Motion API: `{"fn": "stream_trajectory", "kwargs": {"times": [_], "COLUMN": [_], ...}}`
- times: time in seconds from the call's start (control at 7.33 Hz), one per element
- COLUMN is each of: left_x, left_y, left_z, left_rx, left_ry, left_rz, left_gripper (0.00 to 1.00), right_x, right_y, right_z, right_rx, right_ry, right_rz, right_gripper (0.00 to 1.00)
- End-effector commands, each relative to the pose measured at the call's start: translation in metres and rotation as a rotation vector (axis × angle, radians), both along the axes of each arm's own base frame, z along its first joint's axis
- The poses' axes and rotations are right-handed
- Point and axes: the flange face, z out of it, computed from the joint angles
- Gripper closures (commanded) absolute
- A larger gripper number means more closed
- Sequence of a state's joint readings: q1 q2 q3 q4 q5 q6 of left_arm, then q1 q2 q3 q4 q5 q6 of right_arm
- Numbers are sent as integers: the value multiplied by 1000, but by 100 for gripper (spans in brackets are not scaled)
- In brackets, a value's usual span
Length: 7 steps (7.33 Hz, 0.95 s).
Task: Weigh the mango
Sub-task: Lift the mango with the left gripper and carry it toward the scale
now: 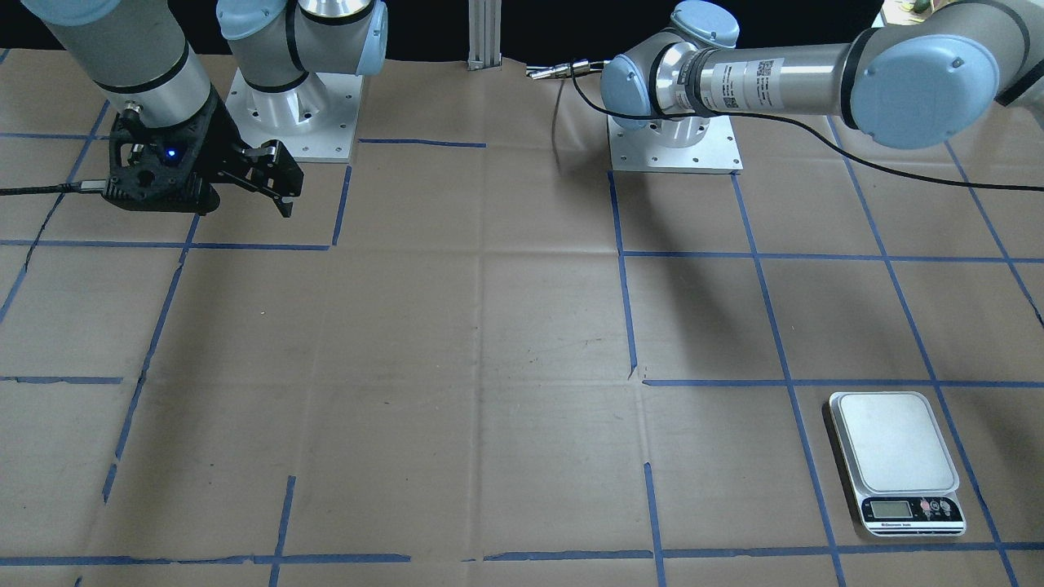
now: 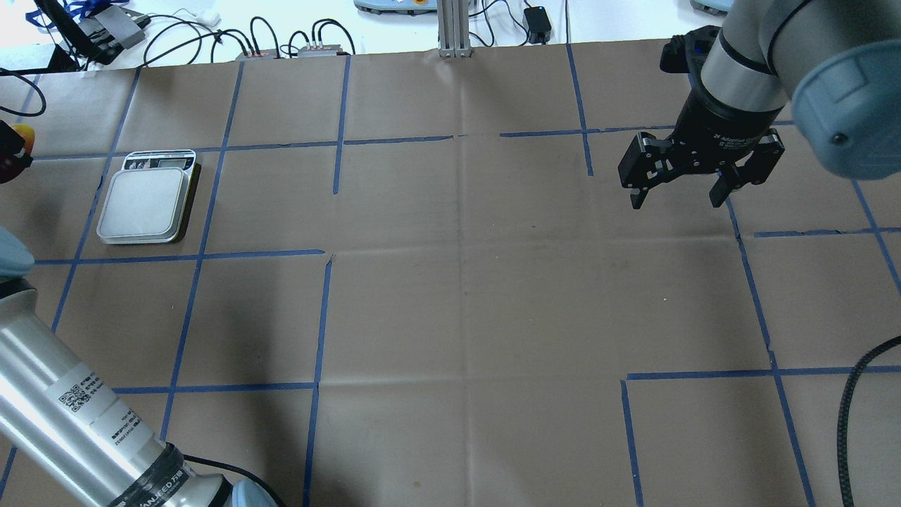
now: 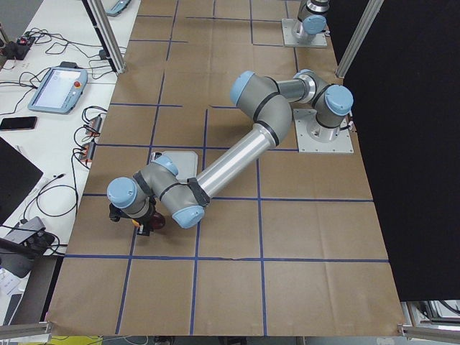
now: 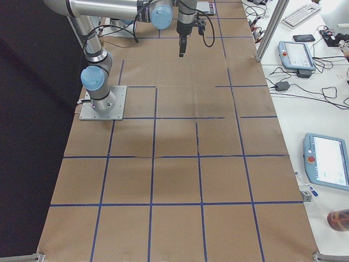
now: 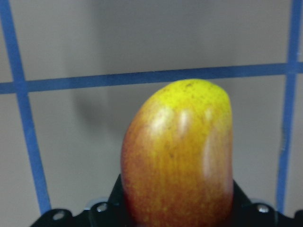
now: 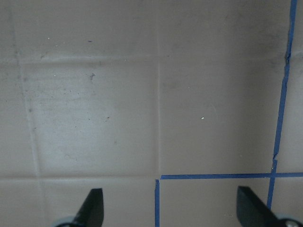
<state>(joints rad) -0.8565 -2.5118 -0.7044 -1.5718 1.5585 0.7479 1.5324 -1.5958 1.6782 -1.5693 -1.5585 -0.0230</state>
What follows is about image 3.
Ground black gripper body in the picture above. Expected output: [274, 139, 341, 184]
[121, 203, 155, 227]

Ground red yellow mango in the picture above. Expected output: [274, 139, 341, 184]
[132, 212, 165, 232]

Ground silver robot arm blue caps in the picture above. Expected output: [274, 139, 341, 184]
[107, 69, 354, 236]

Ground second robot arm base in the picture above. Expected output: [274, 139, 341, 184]
[293, 0, 330, 40]

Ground silver digital kitchen scale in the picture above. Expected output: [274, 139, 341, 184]
[150, 151, 198, 182]

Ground orange black usb hub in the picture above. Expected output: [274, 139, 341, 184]
[85, 115, 103, 137]

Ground grey power adapter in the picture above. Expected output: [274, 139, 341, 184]
[4, 216, 45, 244]

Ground black laptop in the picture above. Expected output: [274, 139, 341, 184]
[0, 139, 43, 223]

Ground brown paper table cover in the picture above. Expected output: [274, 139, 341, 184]
[46, 1, 404, 336]

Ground black smartphone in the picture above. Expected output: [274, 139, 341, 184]
[0, 116, 37, 131]

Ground blue teach pendant tablet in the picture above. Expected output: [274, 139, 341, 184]
[27, 67, 88, 114]

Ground square robot mounting plate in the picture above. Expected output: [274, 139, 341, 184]
[293, 109, 354, 154]

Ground black electronics box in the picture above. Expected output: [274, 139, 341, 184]
[1, 35, 35, 60]

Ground black curtain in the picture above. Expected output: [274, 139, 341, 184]
[344, 1, 459, 301]

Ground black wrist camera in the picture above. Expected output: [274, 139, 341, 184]
[109, 203, 121, 222]

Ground aluminium frame post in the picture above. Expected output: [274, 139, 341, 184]
[82, 0, 127, 75]

